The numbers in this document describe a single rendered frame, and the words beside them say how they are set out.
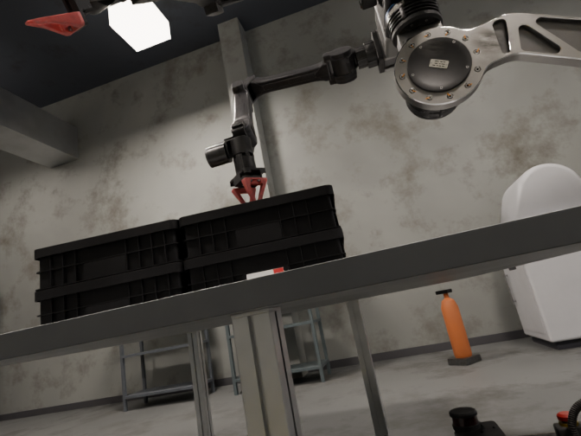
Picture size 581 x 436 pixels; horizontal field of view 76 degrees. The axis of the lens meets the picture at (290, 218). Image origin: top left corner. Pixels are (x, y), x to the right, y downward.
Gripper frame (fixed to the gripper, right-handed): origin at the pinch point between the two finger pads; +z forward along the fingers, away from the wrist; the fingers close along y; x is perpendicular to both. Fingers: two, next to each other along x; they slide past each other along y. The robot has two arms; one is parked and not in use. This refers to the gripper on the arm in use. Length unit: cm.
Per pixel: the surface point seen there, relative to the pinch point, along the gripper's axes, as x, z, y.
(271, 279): -21, 23, 41
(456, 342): 233, 85, -130
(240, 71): 176, -282, -291
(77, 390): -31, 76, -528
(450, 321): 234, 69, -130
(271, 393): -21, 38, 34
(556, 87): 436, -142, -61
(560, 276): 295, 50, -64
